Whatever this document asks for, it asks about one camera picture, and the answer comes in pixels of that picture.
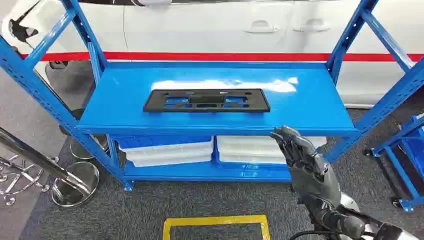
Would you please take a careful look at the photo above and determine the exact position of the blue metal shelf rack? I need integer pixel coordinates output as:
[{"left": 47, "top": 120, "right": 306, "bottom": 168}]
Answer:
[{"left": 0, "top": 0, "right": 424, "bottom": 193}]

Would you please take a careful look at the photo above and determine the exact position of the black plastic plate frame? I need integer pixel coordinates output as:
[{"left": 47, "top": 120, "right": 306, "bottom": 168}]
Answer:
[{"left": 142, "top": 88, "right": 271, "bottom": 114}]

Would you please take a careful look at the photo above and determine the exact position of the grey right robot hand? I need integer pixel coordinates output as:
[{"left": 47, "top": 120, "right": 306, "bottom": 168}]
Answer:
[{"left": 269, "top": 125, "right": 343, "bottom": 215}]

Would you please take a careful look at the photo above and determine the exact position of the chrome wire hook rack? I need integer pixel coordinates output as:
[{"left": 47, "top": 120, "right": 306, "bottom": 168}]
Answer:
[{"left": 0, "top": 154, "right": 61, "bottom": 207}]

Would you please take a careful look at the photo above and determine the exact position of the red barrier belt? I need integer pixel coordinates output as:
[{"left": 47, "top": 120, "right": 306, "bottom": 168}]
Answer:
[{"left": 19, "top": 51, "right": 424, "bottom": 63}]

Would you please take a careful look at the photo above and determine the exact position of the yellow floor tape rectangle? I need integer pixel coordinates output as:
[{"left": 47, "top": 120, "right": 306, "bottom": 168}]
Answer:
[{"left": 161, "top": 214, "right": 272, "bottom": 240}]

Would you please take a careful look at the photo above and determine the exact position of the chrome stanchion base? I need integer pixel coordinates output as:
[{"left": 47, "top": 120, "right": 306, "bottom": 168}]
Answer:
[{"left": 68, "top": 134, "right": 109, "bottom": 161}]

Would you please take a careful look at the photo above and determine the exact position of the white plastic bin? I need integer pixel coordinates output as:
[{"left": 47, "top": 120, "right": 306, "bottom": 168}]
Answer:
[
  {"left": 119, "top": 140, "right": 215, "bottom": 168},
  {"left": 216, "top": 135, "right": 328, "bottom": 165}
]

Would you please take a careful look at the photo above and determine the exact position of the chrome stanchion post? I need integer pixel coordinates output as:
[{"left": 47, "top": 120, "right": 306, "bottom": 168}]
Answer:
[{"left": 0, "top": 127, "right": 101, "bottom": 209}]

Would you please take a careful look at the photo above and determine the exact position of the blue wheeled cart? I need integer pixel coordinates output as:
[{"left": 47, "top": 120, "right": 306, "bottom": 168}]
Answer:
[{"left": 363, "top": 112, "right": 424, "bottom": 213}]

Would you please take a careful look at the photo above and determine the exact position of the white car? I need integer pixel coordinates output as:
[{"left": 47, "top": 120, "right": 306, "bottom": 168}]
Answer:
[{"left": 0, "top": 0, "right": 424, "bottom": 109}]

